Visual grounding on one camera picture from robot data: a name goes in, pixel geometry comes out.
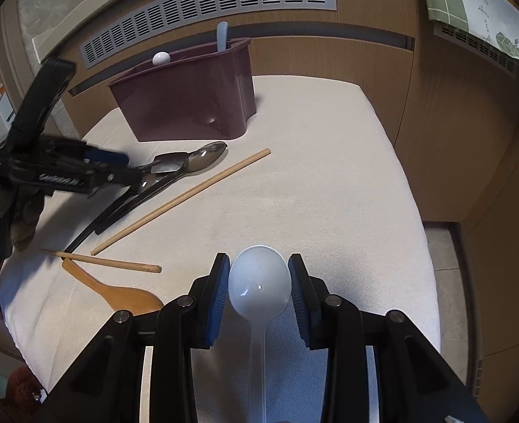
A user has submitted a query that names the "light blue utensil handle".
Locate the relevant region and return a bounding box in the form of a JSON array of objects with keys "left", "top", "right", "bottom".
[{"left": 215, "top": 21, "right": 230, "bottom": 52}]

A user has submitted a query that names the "maroon utensil holder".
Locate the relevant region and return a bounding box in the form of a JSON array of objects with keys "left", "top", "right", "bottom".
[{"left": 108, "top": 38, "right": 258, "bottom": 143}]

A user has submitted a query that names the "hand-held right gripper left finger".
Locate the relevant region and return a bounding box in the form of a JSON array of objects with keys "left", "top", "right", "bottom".
[{"left": 43, "top": 252, "right": 232, "bottom": 423}]

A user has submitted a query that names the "wooden spoon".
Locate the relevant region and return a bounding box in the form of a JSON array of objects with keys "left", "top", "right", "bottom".
[{"left": 61, "top": 258, "right": 166, "bottom": 316}]

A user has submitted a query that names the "beige plastic spoon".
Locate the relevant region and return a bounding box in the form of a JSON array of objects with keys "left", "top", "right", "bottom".
[{"left": 95, "top": 141, "right": 229, "bottom": 235}]

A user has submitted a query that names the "small grey vent grille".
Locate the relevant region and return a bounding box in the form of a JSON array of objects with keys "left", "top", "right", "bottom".
[{"left": 433, "top": 22, "right": 519, "bottom": 80}]

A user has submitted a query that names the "white plastic spoon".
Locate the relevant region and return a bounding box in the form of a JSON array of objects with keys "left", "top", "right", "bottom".
[{"left": 227, "top": 244, "right": 294, "bottom": 423}]

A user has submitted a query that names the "wooden chopstick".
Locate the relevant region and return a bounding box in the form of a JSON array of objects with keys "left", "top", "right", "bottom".
[
  {"left": 40, "top": 249, "right": 162, "bottom": 274},
  {"left": 91, "top": 148, "right": 272, "bottom": 257}
]

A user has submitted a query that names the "green checked printed cloth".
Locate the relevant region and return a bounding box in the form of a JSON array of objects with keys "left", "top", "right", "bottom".
[{"left": 418, "top": 0, "right": 519, "bottom": 65}]

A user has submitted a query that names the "metal spoon black handle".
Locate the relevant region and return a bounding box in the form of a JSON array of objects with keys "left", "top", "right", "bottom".
[{"left": 63, "top": 152, "right": 194, "bottom": 255}]

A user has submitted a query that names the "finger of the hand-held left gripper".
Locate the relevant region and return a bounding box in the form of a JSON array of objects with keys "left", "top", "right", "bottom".
[
  {"left": 83, "top": 143, "right": 130, "bottom": 169},
  {"left": 87, "top": 166, "right": 155, "bottom": 188}
]

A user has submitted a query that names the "person's left forearm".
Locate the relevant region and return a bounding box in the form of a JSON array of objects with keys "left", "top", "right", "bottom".
[{"left": 0, "top": 174, "right": 45, "bottom": 252}]

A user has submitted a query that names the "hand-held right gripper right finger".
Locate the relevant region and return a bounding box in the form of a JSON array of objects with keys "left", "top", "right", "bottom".
[{"left": 288, "top": 253, "right": 492, "bottom": 423}]

